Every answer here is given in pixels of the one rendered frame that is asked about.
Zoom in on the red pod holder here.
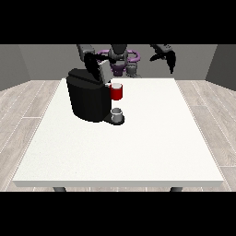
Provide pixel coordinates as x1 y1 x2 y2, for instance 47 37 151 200
109 82 124 101

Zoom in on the pale grey machine lid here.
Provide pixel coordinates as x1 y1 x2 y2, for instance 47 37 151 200
97 59 112 85

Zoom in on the black coffee machine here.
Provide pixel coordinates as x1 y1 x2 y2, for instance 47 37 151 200
65 67 125 125

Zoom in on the grey and purple robot trunk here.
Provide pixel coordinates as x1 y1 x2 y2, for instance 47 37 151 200
97 44 143 79

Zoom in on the small grey cup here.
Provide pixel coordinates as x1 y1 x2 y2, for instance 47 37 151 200
110 107 124 124

